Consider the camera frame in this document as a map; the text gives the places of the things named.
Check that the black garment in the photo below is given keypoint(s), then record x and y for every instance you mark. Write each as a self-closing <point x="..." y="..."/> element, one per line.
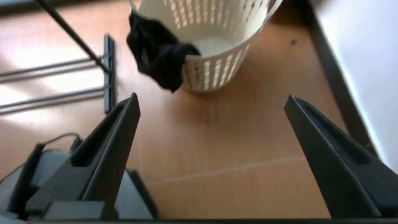
<point x="158" y="53"/>

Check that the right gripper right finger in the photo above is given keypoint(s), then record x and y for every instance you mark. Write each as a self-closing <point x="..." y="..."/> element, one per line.
<point x="342" y="180"/>

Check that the white laundry basket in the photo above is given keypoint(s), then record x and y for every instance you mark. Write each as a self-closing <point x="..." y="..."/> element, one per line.
<point x="217" y="46"/>

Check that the black clothes rack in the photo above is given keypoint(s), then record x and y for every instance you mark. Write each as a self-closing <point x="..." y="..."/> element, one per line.
<point x="109" y="74"/>

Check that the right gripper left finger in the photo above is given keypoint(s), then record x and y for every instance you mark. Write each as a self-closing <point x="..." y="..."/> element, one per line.
<point x="93" y="174"/>

